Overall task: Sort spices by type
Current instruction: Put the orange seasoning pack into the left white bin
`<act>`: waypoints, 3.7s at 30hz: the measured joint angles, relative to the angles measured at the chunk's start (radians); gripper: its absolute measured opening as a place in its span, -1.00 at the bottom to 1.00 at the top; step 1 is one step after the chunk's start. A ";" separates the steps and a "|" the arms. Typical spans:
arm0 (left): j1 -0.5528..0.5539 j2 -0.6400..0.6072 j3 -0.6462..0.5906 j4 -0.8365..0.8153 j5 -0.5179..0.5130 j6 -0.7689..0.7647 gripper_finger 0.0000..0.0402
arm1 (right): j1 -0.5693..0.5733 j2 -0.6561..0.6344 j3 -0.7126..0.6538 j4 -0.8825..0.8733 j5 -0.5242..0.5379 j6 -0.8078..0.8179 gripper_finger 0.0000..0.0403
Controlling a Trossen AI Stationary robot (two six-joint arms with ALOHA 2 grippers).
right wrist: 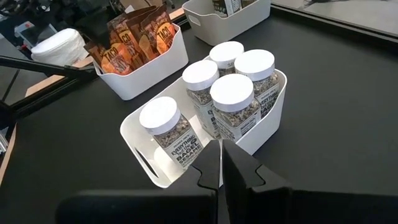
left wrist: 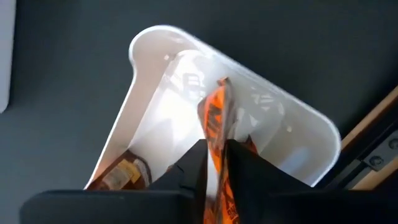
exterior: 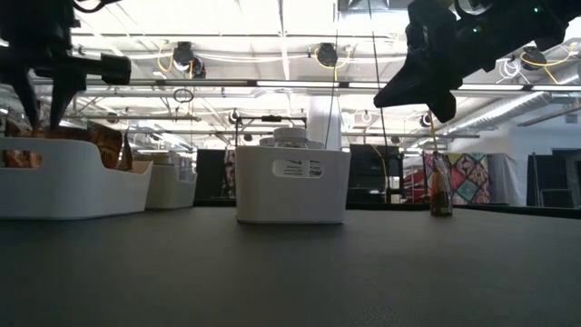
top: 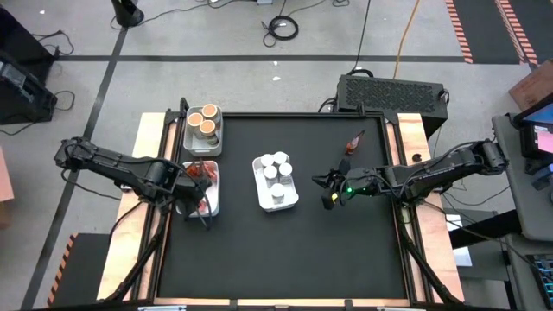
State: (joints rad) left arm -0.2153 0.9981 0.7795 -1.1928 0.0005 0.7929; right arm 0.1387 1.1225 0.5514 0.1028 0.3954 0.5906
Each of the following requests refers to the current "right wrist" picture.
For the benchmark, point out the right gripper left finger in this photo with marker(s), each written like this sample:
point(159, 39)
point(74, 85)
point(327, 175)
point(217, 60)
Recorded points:
point(186, 199)

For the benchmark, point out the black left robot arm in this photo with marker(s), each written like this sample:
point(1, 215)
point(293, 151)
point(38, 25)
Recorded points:
point(93, 26)

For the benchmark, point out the white plastic bin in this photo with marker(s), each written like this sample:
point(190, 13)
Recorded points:
point(224, 28)
point(267, 130)
point(149, 74)

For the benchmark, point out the white round object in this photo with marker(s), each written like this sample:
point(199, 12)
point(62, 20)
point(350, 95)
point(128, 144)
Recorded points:
point(59, 46)

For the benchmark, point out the white-lid bagel seasoning jar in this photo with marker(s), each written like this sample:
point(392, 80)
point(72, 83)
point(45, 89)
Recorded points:
point(258, 68)
point(225, 54)
point(174, 137)
point(233, 105)
point(200, 81)

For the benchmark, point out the wooden edge strip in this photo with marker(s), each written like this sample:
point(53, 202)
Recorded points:
point(7, 155)

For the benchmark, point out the brown taco seasoning packet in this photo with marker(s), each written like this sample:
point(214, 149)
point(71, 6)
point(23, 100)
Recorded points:
point(146, 40)
point(129, 39)
point(163, 32)
point(115, 60)
point(119, 18)

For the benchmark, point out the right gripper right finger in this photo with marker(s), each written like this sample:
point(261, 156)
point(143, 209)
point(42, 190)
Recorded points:
point(258, 193)

